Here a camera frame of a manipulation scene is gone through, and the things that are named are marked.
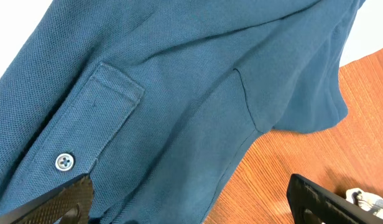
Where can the dark blue shirt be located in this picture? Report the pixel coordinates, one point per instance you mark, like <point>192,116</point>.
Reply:
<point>158,101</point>

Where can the light blue denim shorts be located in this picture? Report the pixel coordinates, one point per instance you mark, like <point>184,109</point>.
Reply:
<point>369,202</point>

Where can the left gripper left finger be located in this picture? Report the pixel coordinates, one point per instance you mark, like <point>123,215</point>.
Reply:
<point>69,203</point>

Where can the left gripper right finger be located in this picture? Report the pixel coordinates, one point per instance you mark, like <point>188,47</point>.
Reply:
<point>311,203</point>

